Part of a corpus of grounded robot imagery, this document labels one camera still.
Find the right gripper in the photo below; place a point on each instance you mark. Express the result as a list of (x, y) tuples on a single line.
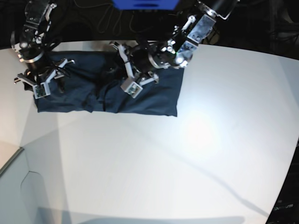
[(56, 70)]

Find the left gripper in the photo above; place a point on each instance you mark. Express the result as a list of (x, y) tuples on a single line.
[(137, 62)]

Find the dark blue t-shirt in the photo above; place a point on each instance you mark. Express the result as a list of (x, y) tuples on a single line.
[(94, 85)]

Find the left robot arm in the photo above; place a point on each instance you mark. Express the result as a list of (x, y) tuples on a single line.
[(177, 51)]

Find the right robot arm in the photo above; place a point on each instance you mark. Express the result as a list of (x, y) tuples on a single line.
[(32, 47)]

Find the blue box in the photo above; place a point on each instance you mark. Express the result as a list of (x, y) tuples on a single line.
[(145, 4)]

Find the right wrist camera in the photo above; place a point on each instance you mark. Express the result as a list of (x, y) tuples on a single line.
[(41, 91)]

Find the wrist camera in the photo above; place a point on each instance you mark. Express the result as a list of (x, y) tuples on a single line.
[(131, 87), (41, 91)]

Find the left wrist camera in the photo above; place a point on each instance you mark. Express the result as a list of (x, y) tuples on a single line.
[(131, 87)]

